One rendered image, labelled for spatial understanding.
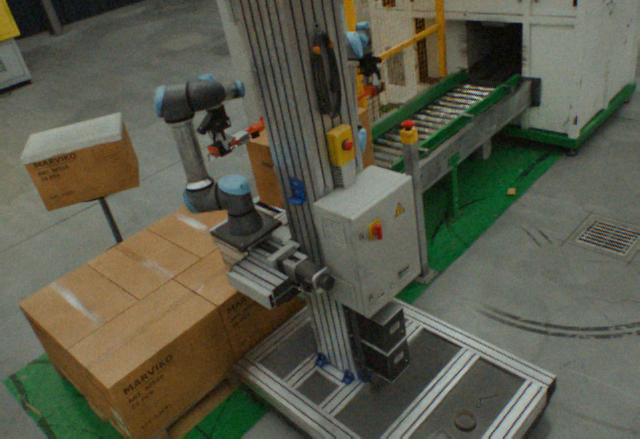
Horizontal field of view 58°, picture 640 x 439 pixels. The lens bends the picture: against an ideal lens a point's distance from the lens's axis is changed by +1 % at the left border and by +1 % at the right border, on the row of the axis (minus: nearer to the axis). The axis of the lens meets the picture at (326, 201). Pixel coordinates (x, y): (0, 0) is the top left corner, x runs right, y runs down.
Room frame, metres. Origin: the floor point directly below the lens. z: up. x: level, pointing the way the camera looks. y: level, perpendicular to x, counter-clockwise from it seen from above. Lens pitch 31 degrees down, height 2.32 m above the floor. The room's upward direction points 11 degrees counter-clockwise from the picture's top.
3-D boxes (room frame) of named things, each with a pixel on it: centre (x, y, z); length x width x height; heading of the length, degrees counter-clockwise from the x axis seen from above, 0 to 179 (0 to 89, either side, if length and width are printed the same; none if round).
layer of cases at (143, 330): (2.56, 0.95, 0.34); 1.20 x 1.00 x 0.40; 132
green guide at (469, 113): (3.59, -1.06, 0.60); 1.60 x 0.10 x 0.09; 132
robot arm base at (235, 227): (2.06, 0.36, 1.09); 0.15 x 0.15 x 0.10
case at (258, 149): (2.96, 0.02, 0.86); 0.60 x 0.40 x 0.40; 134
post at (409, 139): (2.78, -0.50, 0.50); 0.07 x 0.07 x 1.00; 42
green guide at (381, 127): (3.99, -0.70, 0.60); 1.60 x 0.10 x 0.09; 132
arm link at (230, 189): (2.06, 0.36, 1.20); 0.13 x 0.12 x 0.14; 84
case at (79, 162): (3.63, 1.55, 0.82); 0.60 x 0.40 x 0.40; 101
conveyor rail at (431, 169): (3.31, -0.83, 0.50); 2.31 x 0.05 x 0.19; 132
